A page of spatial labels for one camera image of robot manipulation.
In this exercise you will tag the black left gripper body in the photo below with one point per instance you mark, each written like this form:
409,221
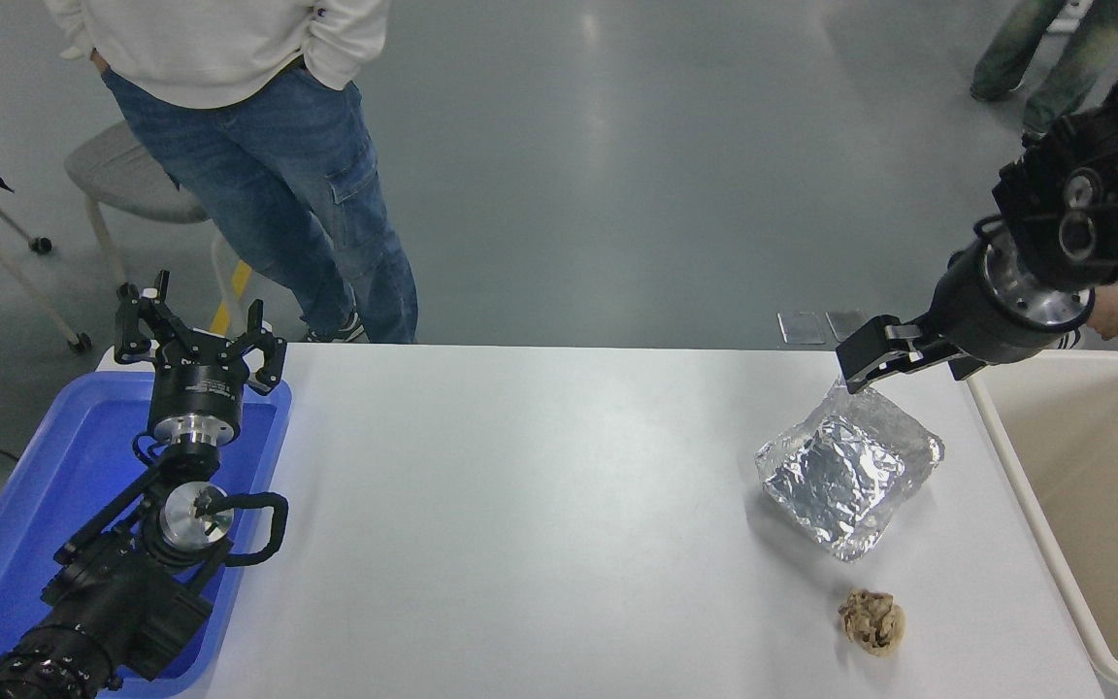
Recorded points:
196,386

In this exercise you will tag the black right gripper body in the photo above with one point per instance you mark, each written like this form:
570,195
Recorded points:
969,306

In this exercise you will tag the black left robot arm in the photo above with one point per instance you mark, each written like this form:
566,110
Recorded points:
122,602

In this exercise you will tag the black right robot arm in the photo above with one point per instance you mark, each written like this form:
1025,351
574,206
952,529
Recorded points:
1102,194

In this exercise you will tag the silver floor plate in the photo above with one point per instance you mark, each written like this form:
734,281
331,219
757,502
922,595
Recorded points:
801,327
845,323

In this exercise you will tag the crumpled silver foil tray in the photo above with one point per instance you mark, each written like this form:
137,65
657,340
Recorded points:
840,476

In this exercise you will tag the grey stool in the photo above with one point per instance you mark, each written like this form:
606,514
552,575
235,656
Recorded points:
122,175

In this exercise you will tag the blue plastic tray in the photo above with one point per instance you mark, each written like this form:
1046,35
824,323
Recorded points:
35,485

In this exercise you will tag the standing person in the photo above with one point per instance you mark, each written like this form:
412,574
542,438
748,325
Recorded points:
258,165

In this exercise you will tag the large pale plastic bin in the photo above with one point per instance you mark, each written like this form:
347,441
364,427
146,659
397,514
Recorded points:
1102,485

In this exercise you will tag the crumpled tan paper ball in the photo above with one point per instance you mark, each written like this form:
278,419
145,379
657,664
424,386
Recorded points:
873,623

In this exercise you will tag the walking person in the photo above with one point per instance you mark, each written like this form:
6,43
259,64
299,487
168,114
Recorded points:
1054,58

